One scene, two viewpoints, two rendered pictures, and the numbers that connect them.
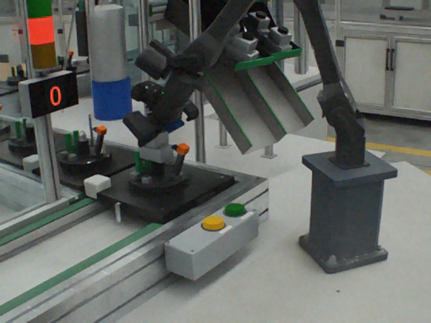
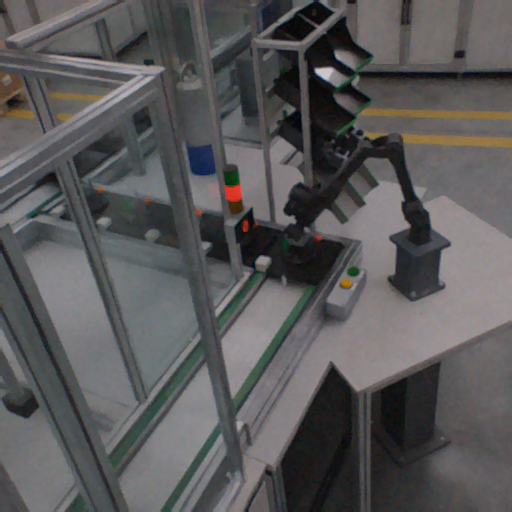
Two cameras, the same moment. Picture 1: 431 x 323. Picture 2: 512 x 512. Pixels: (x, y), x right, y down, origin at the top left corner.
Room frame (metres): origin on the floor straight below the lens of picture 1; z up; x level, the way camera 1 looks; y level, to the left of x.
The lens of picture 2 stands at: (-0.58, 0.43, 2.33)
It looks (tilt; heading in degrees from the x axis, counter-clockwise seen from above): 38 degrees down; 355
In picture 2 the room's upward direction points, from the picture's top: 7 degrees counter-clockwise
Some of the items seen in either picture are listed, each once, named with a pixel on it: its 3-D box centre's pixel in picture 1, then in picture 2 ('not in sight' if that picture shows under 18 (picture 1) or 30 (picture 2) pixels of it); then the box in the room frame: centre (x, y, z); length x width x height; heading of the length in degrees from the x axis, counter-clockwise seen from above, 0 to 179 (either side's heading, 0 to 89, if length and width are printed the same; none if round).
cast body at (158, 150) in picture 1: (152, 141); (294, 233); (1.15, 0.13, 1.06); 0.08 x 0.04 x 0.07; 53
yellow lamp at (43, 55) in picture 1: (43, 54); (235, 203); (1.07, 0.33, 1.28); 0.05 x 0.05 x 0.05
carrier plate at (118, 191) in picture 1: (158, 186); (299, 256); (1.15, 0.12, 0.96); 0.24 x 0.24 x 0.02; 52
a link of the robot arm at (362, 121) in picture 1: (349, 118); (420, 217); (0.99, -0.26, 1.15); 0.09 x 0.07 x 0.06; 163
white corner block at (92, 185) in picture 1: (97, 187); (263, 264); (1.13, 0.26, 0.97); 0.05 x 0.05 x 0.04; 52
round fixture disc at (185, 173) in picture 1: (158, 178); (299, 252); (1.15, 0.12, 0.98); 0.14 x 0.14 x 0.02
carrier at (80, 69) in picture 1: (61, 61); not in sight; (2.57, 0.71, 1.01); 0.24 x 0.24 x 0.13; 52
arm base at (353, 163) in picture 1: (349, 147); (419, 231); (1.00, -0.26, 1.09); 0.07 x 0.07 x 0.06; 17
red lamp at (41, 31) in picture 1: (41, 30); (233, 190); (1.07, 0.33, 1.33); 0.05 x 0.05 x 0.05
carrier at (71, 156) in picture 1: (83, 144); (237, 231); (1.30, 0.33, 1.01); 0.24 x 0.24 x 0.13; 52
